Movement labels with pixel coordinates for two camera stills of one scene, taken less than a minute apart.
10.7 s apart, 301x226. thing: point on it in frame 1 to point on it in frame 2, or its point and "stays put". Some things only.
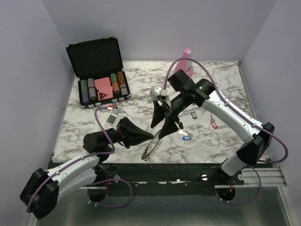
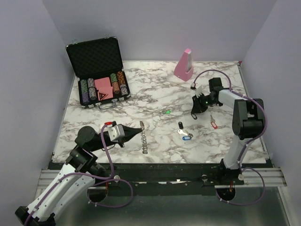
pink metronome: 186,65 stays put
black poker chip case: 98,63 stays put
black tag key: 194,115 stays put
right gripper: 169,126 to 196,108
